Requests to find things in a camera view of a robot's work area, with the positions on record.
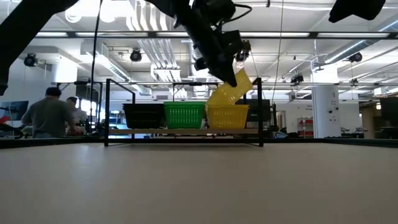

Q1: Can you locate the black left wrist camera cable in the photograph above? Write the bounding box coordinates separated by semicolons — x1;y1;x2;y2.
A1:
221;2;253;25

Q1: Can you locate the dark background screen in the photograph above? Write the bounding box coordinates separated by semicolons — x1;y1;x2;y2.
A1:
235;98;272;123

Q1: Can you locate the thin hanging cable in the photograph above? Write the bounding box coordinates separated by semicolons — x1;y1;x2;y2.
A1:
277;0;284;105

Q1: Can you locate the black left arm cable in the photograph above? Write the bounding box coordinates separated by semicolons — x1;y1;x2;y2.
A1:
90;0;103;138

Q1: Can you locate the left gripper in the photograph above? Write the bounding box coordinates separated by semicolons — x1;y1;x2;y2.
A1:
183;12;239;88

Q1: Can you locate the yellow plastic basket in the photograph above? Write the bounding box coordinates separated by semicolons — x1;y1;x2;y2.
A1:
207;68;254;106
206;104;250;130

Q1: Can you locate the wooden shelf with black frame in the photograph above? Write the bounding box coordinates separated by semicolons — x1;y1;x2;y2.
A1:
104;77;265;148

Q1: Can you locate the person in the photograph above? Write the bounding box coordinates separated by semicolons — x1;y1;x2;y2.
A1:
21;86;78;139
65;96;91;135

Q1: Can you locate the overhead light bar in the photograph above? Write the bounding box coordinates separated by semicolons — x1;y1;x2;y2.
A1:
34;30;398;40

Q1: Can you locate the red background shelf unit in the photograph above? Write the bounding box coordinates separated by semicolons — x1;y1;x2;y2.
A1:
297;117;314;138

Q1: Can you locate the black plastic basket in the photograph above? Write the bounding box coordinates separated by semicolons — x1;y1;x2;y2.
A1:
122;103;166;130

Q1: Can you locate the background monitor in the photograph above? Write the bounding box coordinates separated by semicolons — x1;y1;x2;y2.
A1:
0;100;30;121

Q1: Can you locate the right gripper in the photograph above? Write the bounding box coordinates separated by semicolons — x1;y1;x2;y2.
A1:
328;0;387;24

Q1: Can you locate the green plastic basket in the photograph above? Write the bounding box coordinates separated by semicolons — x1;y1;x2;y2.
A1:
163;101;206;130

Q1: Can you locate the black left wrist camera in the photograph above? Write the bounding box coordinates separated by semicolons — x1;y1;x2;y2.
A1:
224;30;251;62

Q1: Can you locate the white building pillar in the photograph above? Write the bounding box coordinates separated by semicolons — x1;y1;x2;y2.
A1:
311;63;340;139

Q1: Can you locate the black aluminium rig frame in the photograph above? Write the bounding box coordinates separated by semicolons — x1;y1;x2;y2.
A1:
0;136;398;149

